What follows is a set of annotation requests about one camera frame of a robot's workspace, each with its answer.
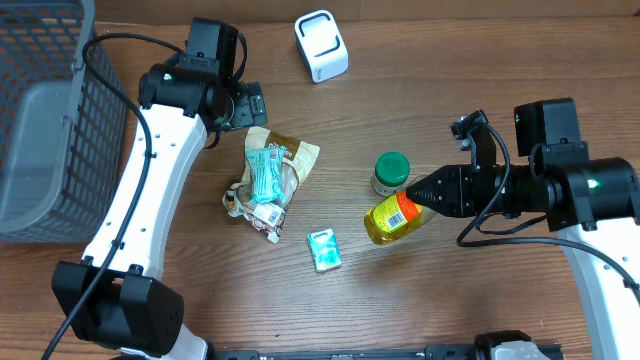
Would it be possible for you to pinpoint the green lid glass jar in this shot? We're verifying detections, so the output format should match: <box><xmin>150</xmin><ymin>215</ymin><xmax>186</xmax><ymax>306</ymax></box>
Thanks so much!
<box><xmin>371</xmin><ymin>152</ymin><xmax>411</xmax><ymax>196</ymax></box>

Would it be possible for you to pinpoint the yellow drink bottle silver cap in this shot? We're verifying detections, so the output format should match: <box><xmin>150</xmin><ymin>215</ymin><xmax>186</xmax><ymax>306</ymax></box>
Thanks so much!
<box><xmin>364</xmin><ymin>191</ymin><xmax>436</xmax><ymax>245</ymax></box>

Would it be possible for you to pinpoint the teal wipes packet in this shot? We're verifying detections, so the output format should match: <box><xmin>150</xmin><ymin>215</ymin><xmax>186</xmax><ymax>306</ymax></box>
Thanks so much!
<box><xmin>245</xmin><ymin>147</ymin><xmax>286</xmax><ymax>205</ymax></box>

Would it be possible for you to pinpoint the brown Panera snack bag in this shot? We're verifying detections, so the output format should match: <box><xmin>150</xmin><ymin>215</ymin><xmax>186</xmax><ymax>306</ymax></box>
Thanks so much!
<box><xmin>235</xmin><ymin>127</ymin><xmax>320</xmax><ymax>208</ymax></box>

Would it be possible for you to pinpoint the small brown snack packet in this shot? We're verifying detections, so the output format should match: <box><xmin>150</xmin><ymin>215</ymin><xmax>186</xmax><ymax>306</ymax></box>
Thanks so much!
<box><xmin>222</xmin><ymin>186</ymin><xmax>287</xmax><ymax>244</ymax></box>

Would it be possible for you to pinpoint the green white tissue pack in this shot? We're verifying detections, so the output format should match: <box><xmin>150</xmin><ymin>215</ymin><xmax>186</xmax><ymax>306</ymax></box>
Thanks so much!
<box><xmin>307</xmin><ymin>229</ymin><xmax>342</xmax><ymax>273</ymax></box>

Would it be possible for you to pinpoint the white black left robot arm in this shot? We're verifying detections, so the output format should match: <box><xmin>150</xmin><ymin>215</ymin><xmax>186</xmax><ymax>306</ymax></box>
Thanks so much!
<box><xmin>51</xmin><ymin>18</ymin><xmax>267</xmax><ymax>359</ymax></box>

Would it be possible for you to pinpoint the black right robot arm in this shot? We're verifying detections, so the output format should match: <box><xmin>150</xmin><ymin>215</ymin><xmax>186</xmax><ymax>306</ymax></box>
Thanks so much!
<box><xmin>406</xmin><ymin>98</ymin><xmax>639</xmax><ymax>359</ymax></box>

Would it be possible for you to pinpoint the white black barcode scanner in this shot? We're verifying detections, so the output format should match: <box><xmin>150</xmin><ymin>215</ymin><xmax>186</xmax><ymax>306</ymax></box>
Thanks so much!
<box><xmin>294</xmin><ymin>9</ymin><xmax>349</xmax><ymax>83</ymax></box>

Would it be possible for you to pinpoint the grey plastic mesh basket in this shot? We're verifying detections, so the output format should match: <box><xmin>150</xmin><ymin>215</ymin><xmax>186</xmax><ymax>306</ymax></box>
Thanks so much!
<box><xmin>1</xmin><ymin>0</ymin><xmax>128</xmax><ymax>243</ymax></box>

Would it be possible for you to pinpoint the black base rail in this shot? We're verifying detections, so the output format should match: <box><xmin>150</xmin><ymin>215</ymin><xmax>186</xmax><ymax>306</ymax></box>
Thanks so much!
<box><xmin>205</xmin><ymin>345</ymin><xmax>483</xmax><ymax>360</ymax></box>

